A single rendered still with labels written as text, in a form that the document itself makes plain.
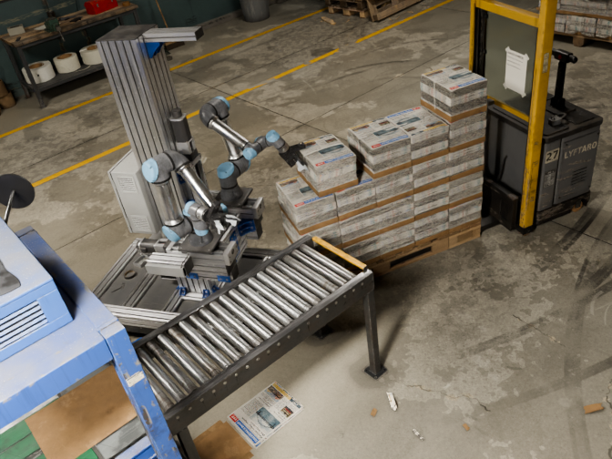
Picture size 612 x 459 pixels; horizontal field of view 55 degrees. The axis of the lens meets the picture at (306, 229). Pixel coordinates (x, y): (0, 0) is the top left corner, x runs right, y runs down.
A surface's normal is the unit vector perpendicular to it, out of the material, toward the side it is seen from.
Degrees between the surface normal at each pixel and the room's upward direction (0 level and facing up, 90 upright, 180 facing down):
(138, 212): 90
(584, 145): 90
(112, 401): 0
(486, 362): 0
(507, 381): 0
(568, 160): 90
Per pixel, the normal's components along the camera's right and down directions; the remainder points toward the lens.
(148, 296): -0.13, -0.80
